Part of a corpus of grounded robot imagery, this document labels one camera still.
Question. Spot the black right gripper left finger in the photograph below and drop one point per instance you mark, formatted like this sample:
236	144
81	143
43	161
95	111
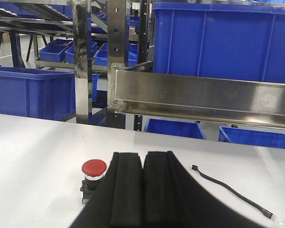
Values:
117	201

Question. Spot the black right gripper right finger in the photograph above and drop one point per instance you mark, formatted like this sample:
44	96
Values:
174	199

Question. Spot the red mushroom push button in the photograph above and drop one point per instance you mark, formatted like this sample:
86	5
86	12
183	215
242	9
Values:
93	171

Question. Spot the blue bin under shelf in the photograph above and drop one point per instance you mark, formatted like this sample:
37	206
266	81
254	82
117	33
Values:
251	137
175	128

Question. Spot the blue bin under shelf right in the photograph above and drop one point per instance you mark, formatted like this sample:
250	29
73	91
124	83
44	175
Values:
251	137

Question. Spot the large blue bin left lower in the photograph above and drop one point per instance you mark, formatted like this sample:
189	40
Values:
43	94

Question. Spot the stainless steel shelf rack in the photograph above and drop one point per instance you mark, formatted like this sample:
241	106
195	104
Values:
140	90

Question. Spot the large blue bin right shelf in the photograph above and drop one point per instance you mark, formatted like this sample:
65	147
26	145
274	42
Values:
229	41

